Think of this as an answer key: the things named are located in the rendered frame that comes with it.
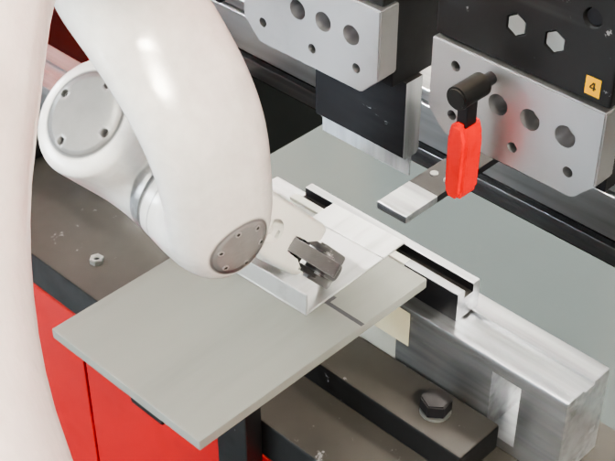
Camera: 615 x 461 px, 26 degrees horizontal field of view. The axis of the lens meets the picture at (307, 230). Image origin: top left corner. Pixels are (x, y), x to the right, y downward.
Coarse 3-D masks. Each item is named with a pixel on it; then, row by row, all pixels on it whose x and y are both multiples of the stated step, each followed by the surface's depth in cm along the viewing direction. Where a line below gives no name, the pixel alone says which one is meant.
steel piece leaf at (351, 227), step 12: (324, 216) 121; (336, 216) 121; (348, 216) 121; (336, 228) 119; (348, 228) 119; (360, 228) 119; (372, 228) 119; (360, 240) 118; (372, 240) 118; (384, 240) 118; (396, 240) 118; (372, 252) 117; (384, 252) 116
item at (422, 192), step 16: (480, 160) 127; (496, 160) 128; (432, 176) 125; (528, 176) 128; (400, 192) 123; (416, 192) 123; (432, 192) 123; (384, 208) 122; (400, 208) 121; (416, 208) 121
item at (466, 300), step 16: (320, 192) 124; (352, 208) 122; (416, 256) 117; (432, 256) 116; (416, 272) 115; (432, 272) 115; (448, 272) 115; (464, 272) 115; (432, 288) 114; (448, 288) 113; (464, 288) 114; (432, 304) 115; (448, 304) 114; (464, 304) 114
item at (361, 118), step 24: (336, 96) 113; (360, 96) 111; (384, 96) 108; (408, 96) 107; (336, 120) 114; (360, 120) 112; (384, 120) 110; (408, 120) 108; (360, 144) 115; (384, 144) 111; (408, 144) 110; (408, 168) 112
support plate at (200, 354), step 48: (144, 288) 113; (192, 288) 113; (240, 288) 113; (384, 288) 113; (96, 336) 108; (144, 336) 108; (192, 336) 108; (240, 336) 108; (288, 336) 108; (336, 336) 108; (144, 384) 104; (192, 384) 104; (240, 384) 104; (288, 384) 105; (192, 432) 100
